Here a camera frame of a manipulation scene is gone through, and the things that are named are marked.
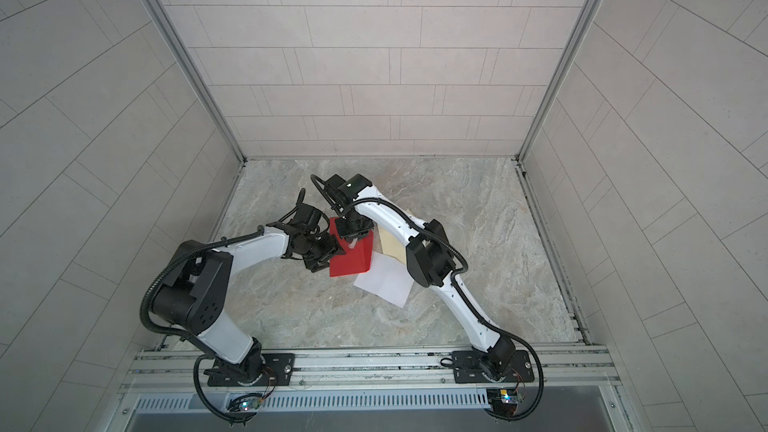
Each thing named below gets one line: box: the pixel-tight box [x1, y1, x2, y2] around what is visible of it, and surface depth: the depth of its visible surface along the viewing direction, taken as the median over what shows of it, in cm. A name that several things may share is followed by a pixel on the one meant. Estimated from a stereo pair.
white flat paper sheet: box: [353, 251, 415, 308], surface depth 87 cm
